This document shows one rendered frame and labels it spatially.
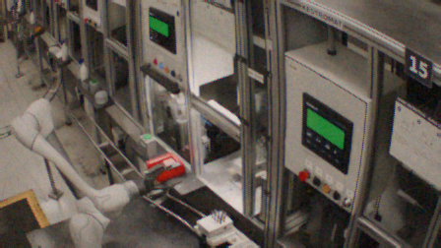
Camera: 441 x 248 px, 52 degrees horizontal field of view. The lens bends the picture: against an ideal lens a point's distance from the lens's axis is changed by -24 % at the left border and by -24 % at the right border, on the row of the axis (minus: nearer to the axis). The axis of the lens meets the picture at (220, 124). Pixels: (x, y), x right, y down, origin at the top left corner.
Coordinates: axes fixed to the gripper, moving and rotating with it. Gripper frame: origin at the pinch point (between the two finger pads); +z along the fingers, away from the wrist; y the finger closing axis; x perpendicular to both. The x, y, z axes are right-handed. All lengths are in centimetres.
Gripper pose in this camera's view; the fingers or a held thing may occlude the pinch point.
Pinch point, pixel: (174, 174)
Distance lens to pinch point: 251.0
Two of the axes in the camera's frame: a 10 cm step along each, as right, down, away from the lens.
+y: -0.4, -8.5, -5.2
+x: -5.7, -4.1, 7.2
